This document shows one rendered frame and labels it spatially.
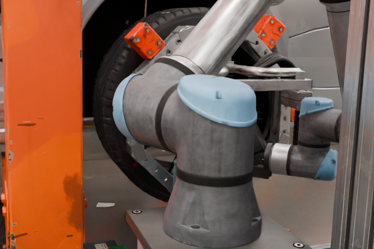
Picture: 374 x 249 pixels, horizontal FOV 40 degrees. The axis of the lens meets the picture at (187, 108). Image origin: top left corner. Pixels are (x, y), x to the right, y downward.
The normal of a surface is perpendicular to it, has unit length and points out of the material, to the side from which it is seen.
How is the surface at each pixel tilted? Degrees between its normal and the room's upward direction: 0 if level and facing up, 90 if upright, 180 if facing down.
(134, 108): 77
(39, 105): 90
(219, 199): 72
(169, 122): 87
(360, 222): 90
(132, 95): 57
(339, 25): 115
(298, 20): 90
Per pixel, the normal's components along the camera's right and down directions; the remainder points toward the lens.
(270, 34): 0.36, 0.17
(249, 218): 0.67, -0.16
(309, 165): -0.40, 0.14
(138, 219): 0.03, -0.99
